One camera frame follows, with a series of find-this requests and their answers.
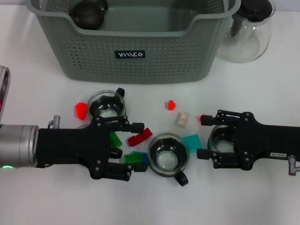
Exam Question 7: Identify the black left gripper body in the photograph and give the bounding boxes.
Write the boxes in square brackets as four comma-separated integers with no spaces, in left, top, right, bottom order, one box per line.
[37,117,111,180]

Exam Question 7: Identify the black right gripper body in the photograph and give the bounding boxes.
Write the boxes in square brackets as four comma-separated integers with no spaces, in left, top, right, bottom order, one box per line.
[234,112,300,171]

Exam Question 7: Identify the red trapezoid toy block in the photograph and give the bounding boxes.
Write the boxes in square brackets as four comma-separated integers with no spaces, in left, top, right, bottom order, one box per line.
[75,102,91,120]

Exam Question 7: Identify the grey-green perforated storage bin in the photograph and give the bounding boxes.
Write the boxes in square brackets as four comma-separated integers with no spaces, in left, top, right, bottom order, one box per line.
[24,0,242,85]

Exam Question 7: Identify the dark red long brick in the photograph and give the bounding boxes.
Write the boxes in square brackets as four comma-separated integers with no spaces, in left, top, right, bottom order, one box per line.
[127,127,153,147]

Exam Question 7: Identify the green flat toy brick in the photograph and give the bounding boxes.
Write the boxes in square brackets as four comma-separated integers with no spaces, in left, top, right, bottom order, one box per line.
[124,152,143,164]

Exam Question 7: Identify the green sloped toy brick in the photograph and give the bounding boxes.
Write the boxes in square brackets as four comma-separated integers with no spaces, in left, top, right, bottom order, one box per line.
[109,131,123,148]

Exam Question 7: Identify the blue square toy plate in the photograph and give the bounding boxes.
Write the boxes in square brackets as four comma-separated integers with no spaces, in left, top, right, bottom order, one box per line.
[128,150,149,173]

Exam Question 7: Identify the silver pipe fitting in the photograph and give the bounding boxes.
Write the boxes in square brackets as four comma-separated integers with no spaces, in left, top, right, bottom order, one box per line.
[48,114,61,129]
[287,155,300,176]

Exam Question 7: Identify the teal square toy plate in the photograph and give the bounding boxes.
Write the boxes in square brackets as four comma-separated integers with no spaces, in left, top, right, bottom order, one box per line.
[182,134,203,154]

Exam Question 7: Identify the white square toy brick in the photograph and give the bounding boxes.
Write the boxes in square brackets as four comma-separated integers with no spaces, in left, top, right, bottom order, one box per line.
[174,112,191,128]

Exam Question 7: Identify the glass carafe with black lid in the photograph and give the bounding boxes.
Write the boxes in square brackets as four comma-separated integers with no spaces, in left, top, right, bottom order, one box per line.
[217,0,276,63]

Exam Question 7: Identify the black round teapot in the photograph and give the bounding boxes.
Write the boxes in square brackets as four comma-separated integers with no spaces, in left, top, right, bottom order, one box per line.
[69,0,109,30]

